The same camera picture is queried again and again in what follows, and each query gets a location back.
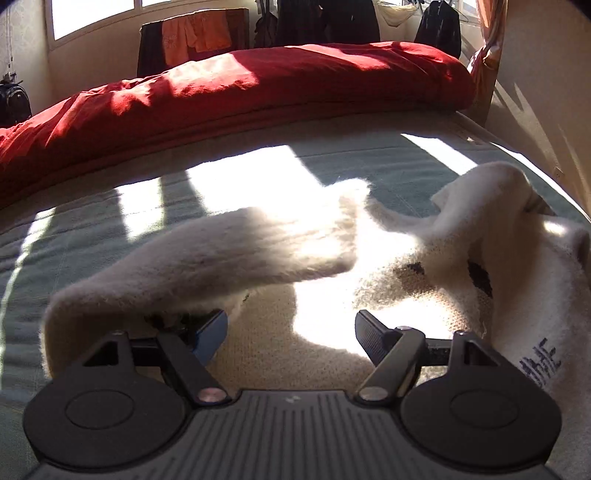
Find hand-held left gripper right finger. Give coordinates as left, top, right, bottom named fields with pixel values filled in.
left=353, top=309, right=504, bottom=402

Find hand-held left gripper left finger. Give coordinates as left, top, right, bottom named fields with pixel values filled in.
left=83, top=309, right=232, bottom=407

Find white fuzzy sweater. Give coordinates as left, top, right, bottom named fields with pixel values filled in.
left=41, top=161, right=591, bottom=462

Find green plaid bed sheet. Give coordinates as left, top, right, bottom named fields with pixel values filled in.
left=0, top=111, right=591, bottom=480

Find red duvet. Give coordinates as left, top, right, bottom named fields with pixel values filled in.
left=0, top=41, right=476, bottom=208

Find dark garment on rack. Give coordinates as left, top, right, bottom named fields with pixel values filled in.
left=137, top=21, right=163, bottom=78

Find orange garment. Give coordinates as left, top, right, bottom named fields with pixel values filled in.
left=161, top=11, right=232, bottom=66

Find black backpack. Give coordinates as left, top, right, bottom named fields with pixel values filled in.
left=0, top=74, right=33, bottom=130

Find dark hanging bag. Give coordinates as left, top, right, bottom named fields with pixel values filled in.
left=252, top=0, right=279, bottom=49

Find dark hanging coats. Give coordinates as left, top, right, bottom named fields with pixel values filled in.
left=277, top=0, right=380, bottom=47

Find orange striped curtain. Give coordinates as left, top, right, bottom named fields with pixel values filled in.
left=466, top=0, right=509, bottom=79

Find white hanging garment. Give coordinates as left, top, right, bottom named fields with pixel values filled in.
left=376, top=0, right=419, bottom=27

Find window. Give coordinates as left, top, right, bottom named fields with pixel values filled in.
left=46, top=0, right=252, bottom=43

